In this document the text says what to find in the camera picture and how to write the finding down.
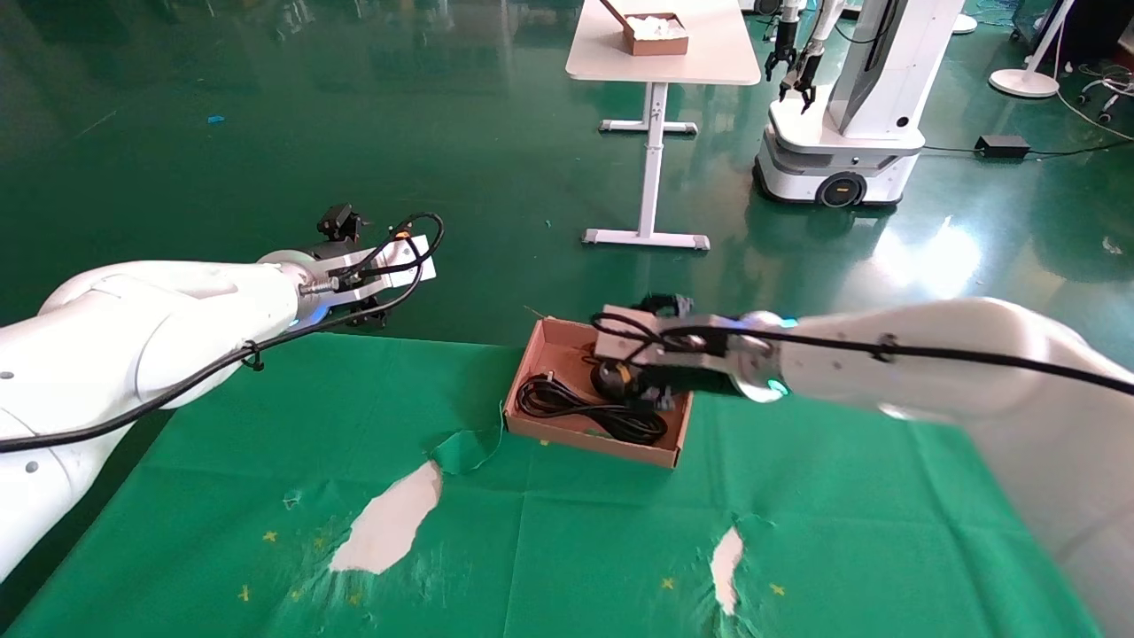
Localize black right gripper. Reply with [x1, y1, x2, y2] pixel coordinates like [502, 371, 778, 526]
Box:
[633, 363, 743, 414]

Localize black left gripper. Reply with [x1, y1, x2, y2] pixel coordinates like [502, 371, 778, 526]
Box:
[344, 297, 392, 328]

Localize thick black cable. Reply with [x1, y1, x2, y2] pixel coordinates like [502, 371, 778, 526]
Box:
[516, 371, 669, 447]

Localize white robot arm black claw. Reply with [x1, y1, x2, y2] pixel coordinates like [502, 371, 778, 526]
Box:
[779, 0, 844, 114]
[765, 0, 803, 82]

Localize open brown cardboard box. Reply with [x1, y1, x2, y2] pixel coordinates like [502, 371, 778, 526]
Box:
[501, 307, 695, 470]

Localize small brown cardboard box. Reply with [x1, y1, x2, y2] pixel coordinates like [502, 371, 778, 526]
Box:
[600, 0, 690, 58]

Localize torn green table cloth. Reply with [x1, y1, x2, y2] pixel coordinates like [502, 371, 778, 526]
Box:
[4, 331, 1105, 638]

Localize white wheeled robot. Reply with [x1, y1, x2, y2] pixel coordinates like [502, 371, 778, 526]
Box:
[753, 0, 968, 210]

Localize white height-adjustable table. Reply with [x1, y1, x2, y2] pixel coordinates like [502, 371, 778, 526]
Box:
[566, 0, 763, 253]

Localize white packing material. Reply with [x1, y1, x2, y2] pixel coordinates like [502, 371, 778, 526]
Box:
[624, 12, 688, 41]

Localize black power adapter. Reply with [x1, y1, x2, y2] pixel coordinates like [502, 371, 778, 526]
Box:
[975, 135, 1032, 161]

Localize white round lamp stand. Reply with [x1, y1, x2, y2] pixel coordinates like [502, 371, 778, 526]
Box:
[989, 0, 1077, 99]

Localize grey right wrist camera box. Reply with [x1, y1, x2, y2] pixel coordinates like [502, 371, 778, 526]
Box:
[593, 305, 742, 371]

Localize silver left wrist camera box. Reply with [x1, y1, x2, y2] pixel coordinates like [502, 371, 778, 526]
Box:
[335, 234, 440, 307]

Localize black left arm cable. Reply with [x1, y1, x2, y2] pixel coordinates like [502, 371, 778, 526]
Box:
[0, 211, 447, 455]

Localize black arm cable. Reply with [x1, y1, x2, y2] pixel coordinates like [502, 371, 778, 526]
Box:
[595, 312, 1134, 397]
[0, 211, 447, 455]

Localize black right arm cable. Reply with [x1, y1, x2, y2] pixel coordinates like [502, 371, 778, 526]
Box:
[595, 312, 1134, 397]

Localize black floor power cord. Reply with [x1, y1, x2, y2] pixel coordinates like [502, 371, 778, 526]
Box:
[920, 138, 1134, 162]

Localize white floor cables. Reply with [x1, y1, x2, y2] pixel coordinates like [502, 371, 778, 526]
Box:
[1056, 60, 1134, 143]

